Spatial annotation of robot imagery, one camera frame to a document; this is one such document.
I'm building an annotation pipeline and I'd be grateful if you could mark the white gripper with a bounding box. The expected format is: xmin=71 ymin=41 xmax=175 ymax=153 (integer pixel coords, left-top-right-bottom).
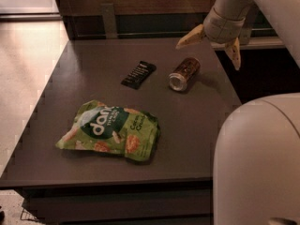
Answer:
xmin=176 ymin=8 xmax=245 ymax=70

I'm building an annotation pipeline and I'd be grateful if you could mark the orange soda can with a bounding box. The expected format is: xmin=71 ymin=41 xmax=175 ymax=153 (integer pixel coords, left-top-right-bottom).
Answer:
xmin=169 ymin=57 xmax=201 ymax=92

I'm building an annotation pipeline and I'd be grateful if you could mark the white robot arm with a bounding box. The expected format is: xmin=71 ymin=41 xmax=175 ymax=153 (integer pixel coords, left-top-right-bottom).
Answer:
xmin=177 ymin=0 xmax=300 ymax=225

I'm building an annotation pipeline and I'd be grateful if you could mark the black snack bar wrapper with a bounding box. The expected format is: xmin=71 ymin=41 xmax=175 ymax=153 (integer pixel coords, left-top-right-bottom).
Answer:
xmin=121 ymin=61 xmax=157 ymax=89

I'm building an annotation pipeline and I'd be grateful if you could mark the green chips bag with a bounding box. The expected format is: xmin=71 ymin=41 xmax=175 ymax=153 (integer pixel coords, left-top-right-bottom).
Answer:
xmin=56 ymin=100 xmax=160 ymax=162

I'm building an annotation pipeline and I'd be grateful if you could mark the left metal bracket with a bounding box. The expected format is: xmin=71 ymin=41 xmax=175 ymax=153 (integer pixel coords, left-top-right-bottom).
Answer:
xmin=100 ymin=3 xmax=118 ymax=39

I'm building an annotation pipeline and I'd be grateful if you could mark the wire rack under table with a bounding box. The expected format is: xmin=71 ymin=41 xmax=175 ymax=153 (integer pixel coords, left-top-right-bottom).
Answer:
xmin=20 ymin=202 xmax=39 ymax=222

